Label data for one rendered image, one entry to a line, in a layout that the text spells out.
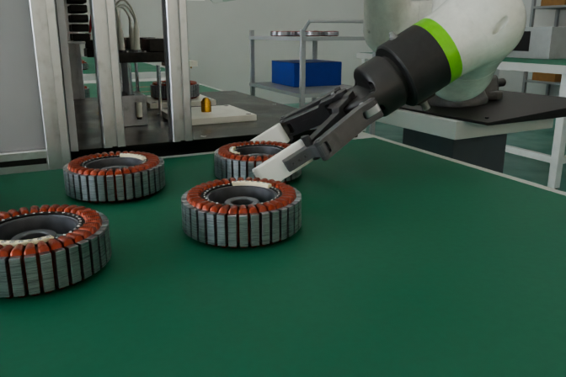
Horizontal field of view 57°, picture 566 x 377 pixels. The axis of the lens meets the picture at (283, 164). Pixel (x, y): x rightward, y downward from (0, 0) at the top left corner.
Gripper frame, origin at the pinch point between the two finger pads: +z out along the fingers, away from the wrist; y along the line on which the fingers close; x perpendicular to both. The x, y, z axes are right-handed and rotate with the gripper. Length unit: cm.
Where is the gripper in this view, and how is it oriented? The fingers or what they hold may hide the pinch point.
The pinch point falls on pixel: (262, 161)
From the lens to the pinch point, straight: 67.3
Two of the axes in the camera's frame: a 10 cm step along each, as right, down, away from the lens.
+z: -8.4, 5.3, -0.7
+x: -4.9, -8.1, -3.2
